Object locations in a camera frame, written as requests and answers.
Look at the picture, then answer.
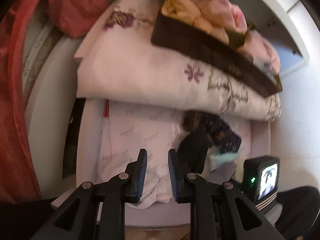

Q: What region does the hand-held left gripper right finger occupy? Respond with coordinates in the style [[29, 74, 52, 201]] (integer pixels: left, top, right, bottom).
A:
[[167, 149, 285, 240]]

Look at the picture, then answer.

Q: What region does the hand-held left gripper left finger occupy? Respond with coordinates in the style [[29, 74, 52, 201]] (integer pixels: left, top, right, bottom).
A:
[[30, 149, 148, 240]]

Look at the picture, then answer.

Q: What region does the teal cloth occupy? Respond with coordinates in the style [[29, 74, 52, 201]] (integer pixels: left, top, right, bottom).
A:
[[209, 147, 240, 173]]

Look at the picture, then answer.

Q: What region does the dark navy patterned cloth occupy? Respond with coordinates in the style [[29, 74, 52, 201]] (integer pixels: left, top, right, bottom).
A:
[[182, 110, 243, 154]]

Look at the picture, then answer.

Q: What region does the pale pink cloth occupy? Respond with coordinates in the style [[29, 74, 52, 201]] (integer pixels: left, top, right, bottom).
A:
[[240, 30, 280, 73]]

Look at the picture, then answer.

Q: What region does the dark storage box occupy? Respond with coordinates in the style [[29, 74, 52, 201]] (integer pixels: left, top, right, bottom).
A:
[[151, 0, 283, 98]]

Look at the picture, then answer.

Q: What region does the black cloth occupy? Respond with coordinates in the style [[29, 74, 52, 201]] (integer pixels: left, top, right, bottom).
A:
[[176, 130, 214, 174]]

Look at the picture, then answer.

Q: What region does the white printed paper liner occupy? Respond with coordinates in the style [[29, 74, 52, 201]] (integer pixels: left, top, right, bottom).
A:
[[96, 100, 250, 180]]

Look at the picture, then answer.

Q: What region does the white floral embroidered pillow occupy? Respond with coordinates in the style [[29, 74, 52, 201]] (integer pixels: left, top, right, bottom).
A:
[[74, 0, 282, 123]]

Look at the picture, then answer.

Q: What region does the red curtain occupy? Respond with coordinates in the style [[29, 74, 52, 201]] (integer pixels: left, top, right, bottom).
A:
[[0, 0, 54, 204]]

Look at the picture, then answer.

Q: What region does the white floral bedsheet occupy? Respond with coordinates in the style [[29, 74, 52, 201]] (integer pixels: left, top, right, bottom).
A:
[[21, 22, 60, 105]]

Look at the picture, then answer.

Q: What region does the red cloth bundle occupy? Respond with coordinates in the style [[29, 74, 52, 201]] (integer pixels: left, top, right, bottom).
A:
[[47, 0, 109, 39]]

